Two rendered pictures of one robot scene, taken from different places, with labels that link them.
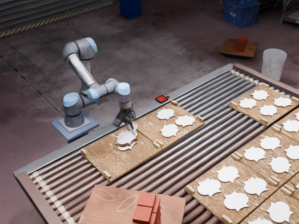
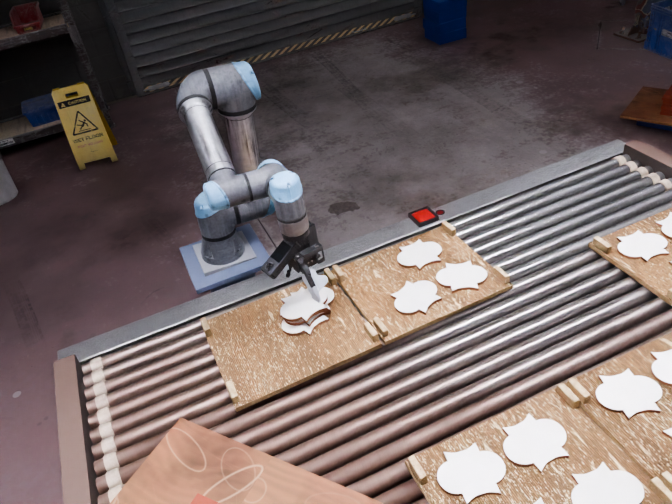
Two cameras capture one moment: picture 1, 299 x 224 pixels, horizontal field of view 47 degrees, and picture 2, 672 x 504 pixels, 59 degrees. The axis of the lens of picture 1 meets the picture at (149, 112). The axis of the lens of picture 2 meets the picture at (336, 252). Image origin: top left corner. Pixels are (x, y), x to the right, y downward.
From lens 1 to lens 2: 0.77 m
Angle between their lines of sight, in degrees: 16
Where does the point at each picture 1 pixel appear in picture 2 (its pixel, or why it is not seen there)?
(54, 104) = not seen: hidden behind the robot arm
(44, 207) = (72, 451)
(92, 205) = (151, 473)
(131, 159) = (302, 359)
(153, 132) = (376, 297)
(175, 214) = not seen: outside the picture
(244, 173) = (585, 448)
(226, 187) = (520, 481)
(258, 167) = (631, 435)
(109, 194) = (198, 452)
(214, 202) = not seen: outside the picture
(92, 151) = (225, 327)
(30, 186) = (67, 393)
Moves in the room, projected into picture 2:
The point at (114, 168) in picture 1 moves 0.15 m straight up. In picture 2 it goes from (256, 377) to (243, 336)
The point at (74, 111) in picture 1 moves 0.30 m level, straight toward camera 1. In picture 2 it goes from (217, 229) to (203, 290)
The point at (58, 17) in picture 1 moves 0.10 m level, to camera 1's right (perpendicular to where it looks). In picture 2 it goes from (304, 42) to (314, 42)
